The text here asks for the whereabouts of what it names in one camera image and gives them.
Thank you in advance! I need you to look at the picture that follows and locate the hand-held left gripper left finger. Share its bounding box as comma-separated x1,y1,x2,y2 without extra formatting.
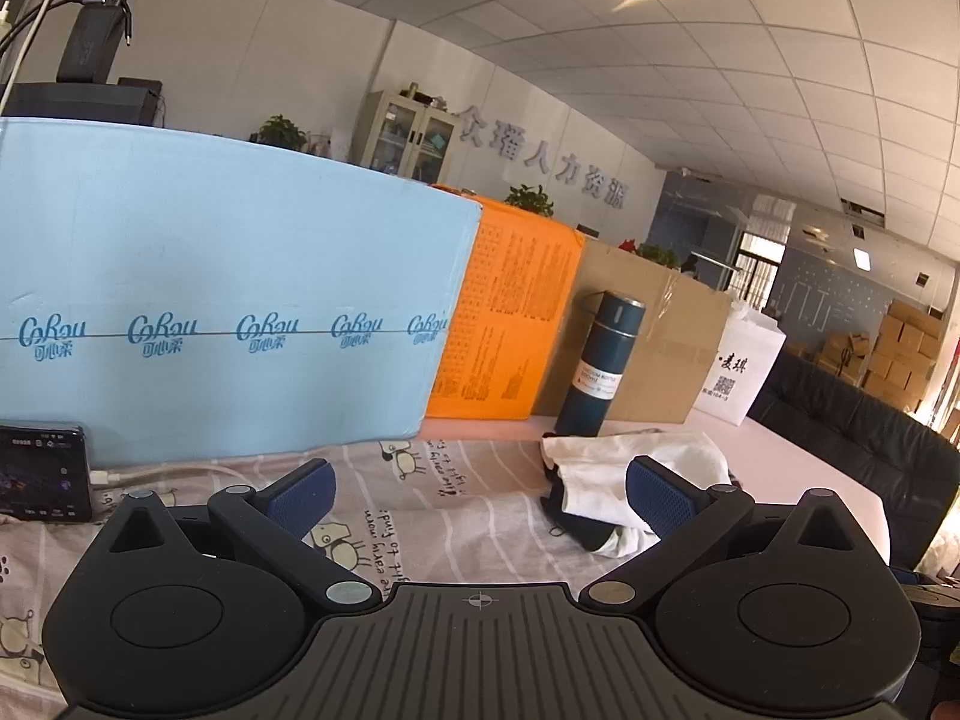
96,460,381,616

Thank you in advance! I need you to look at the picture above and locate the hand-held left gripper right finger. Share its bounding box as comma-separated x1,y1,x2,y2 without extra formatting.
580,456,865,614

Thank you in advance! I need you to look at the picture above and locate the white garment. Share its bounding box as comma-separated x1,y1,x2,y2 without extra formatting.
540,429,732,560

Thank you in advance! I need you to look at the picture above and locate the black garment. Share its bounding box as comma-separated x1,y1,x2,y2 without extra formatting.
540,465,623,550

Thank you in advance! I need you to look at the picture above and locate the brown cardboard box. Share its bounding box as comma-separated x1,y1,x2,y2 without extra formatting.
531,236,734,425

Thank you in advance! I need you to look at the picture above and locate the white paper bag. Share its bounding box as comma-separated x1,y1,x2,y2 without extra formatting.
691,298,788,428

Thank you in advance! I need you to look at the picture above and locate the teal insulated bottle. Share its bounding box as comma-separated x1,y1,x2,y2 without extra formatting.
555,289,647,437

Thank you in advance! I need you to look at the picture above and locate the black leather sofa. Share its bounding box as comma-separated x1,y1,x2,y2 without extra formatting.
748,351,960,571

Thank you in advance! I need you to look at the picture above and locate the green potted plant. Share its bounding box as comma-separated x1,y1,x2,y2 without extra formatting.
504,184,556,218
619,238,682,269
251,114,308,152

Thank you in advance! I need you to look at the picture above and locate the barred window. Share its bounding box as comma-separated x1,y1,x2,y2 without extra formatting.
731,231,787,312

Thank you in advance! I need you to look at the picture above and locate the orange cardboard box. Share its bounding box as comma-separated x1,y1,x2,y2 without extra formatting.
425,184,586,422

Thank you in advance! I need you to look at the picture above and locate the black smartphone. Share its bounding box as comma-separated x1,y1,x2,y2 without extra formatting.
0,424,95,522

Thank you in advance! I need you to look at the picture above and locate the light blue cardboard box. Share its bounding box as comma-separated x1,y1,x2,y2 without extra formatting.
0,116,482,470

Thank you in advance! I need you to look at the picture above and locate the stack of cardboard boxes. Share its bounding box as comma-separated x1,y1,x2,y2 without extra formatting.
814,298,946,413

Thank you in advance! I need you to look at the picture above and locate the grey metal cabinet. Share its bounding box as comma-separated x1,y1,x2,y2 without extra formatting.
352,88,460,187

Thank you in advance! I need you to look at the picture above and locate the black flat device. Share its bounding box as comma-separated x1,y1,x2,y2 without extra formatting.
0,77,164,128

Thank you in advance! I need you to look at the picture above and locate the black upright device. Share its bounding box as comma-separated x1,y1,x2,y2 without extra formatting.
56,0,125,85

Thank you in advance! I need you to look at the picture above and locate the grey wall lettering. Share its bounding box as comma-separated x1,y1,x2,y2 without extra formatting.
457,105,627,212

